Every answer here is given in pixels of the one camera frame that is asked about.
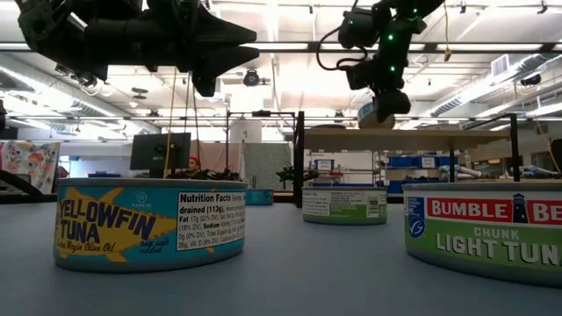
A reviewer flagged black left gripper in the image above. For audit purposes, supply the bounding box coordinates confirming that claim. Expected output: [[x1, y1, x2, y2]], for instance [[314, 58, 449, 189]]
[[83, 0, 262, 98]]

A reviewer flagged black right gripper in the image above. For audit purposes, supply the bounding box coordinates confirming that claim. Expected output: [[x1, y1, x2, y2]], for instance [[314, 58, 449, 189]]
[[374, 85, 414, 125]]

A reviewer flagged teal yellowfin tuna can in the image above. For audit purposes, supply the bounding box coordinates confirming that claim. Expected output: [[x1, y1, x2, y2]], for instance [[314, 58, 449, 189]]
[[244, 187, 275, 207], [357, 99, 396, 130], [52, 177, 249, 274]]

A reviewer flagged wooden shelf board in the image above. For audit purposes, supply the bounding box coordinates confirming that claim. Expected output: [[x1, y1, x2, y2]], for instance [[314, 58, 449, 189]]
[[302, 128, 513, 154]]

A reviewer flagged white round column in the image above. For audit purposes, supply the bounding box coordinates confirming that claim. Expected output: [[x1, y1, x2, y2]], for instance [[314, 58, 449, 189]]
[[229, 118, 263, 145]]

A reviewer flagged person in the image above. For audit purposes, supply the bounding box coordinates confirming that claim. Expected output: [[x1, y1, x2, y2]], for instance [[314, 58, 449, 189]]
[[186, 155, 203, 176]]

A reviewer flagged black computer monitor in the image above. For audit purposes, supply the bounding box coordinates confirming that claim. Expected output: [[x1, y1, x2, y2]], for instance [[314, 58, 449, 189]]
[[129, 132, 192, 180]]

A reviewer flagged blue table mat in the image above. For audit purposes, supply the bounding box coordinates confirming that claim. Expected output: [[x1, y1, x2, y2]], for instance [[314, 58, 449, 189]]
[[0, 201, 562, 316]]

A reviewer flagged colourful floral poster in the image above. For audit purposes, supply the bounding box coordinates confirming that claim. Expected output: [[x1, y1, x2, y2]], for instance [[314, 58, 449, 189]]
[[0, 140, 61, 194]]

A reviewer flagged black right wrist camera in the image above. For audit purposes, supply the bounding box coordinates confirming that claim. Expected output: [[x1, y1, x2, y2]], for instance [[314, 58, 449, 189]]
[[344, 61, 374, 91]]

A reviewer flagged round black ceiling camera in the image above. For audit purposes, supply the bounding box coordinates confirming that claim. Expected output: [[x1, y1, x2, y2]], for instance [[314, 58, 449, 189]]
[[242, 68, 261, 88]]

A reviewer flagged yellow cable with connector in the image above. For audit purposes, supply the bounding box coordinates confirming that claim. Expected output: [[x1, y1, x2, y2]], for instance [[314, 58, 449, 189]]
[[442, 2, 453, 62]]

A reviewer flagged black metal frame stand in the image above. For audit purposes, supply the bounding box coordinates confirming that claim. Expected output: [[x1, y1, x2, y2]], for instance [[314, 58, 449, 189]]
[[225, 110, 298, 194]]

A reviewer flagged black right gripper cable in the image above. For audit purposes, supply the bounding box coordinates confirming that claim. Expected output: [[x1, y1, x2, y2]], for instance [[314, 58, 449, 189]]
[[316, 24, 369, 72]]

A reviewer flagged yellow hanging cable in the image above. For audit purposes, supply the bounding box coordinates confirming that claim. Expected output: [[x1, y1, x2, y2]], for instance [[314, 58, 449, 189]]
[[162, 69, 177, 179]]

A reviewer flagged black shelf left post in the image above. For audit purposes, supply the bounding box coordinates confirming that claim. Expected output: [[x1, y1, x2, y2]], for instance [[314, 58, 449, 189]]
[[292, 111, 306, 209]]

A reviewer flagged black table frame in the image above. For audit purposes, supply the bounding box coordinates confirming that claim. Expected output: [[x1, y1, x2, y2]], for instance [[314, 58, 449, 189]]
[[0, 169, 404, 205]]

